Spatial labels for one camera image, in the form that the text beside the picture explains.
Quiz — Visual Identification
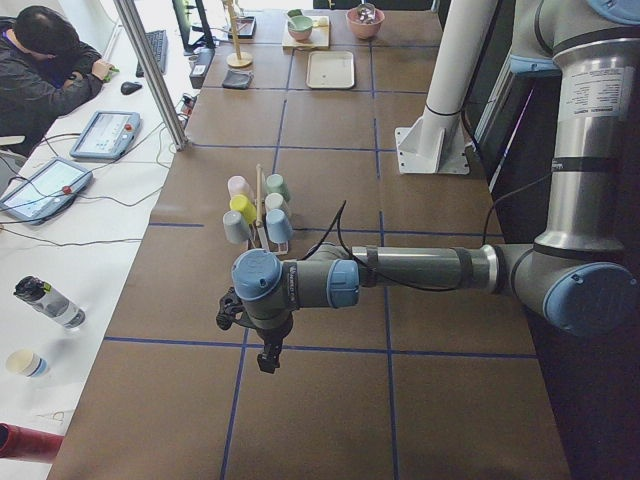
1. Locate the seated person in black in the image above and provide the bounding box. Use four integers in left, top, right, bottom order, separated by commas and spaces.
1, 5, 114, 157

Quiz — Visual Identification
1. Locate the upper teach pendant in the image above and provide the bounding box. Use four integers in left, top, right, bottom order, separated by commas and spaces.
70, 111, 141, 162

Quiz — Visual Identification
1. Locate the paper cup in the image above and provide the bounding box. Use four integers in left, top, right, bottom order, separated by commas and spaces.
5, 349, 48, 378

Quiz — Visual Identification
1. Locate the green bowl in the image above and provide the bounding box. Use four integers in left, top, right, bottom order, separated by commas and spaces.
287, 15, 313, 35

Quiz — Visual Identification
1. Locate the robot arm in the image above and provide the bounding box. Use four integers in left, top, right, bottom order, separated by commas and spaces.
216, 1, 639, 373

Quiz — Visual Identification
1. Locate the black keyboard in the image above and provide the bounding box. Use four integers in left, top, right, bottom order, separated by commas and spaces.
145, 30, 169, 75

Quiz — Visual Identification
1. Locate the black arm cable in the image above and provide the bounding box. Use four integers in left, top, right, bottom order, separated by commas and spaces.
298, 199, 391, 291

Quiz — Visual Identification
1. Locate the blue cup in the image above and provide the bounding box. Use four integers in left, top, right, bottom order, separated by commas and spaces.
266, 209, 293, 244

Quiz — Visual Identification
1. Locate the grey cup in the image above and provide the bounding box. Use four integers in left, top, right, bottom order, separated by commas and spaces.
223, 210, 251, 244

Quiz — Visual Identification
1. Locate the black box with label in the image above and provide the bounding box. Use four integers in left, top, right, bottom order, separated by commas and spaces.
189, 48, 215, 89

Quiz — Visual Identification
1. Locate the cream rabbit tray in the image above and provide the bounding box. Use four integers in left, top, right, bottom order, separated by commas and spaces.
306, 51, 355, 89

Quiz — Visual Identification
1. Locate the white wire cup rack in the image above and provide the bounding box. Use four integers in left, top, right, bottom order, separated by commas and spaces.
250, 200, 292, 255

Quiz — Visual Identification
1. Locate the white camera pole mount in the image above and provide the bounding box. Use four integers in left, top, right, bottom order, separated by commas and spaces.
395, 0, 498, 175

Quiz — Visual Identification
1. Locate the yellow cup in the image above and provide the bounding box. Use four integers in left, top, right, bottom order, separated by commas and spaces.
229, 194, 257, 223

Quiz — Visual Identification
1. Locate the wooden rack handle rod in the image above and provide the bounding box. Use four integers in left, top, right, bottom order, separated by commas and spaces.
255, 164, 264, 228

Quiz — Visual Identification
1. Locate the teach pendant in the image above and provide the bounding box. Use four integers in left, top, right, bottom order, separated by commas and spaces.
1, 157, 93, 225
70, 111, 141, 162

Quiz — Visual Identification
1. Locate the clear water bottle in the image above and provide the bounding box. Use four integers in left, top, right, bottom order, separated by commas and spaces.
14, 276, 86, 329

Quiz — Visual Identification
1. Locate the pink bowl with ice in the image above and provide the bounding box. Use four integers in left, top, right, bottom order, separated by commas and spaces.
345, 8, 385, 40

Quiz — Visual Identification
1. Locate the red bottle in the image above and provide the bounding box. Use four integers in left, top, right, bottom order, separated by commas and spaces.
1, 423, 64, 463

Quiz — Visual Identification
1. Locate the pink cup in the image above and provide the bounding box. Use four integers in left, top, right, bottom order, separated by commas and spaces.
227, 175, 255, 201

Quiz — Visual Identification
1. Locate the black computer mouse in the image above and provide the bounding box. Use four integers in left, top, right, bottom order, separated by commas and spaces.
120, 81, 143, 96

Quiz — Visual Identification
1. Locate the wooden mug tree stand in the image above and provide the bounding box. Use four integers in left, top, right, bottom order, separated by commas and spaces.
225, 0, 253, 68

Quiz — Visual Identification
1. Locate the green cup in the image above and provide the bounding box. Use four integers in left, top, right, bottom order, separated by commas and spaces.
265, 173, 291, 202

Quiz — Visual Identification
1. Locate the aluminium frame post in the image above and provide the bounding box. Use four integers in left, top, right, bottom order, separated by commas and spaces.
113, 0, 188, 151

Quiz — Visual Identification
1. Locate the beige cup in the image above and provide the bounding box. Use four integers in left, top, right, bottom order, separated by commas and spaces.
264, 192, 291, 218

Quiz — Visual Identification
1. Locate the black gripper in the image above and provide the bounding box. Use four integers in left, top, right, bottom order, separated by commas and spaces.
216, 287, 282, 374

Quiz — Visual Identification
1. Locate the wooden cutting board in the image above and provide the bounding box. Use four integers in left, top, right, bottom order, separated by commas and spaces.
282, 15, 330, 49

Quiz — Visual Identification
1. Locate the lower teach pendant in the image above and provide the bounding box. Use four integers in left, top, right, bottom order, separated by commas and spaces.
1, 157, 93, 225

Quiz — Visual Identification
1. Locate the grey folded cloth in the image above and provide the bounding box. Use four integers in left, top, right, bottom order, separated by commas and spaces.
222, 69, 254, 90

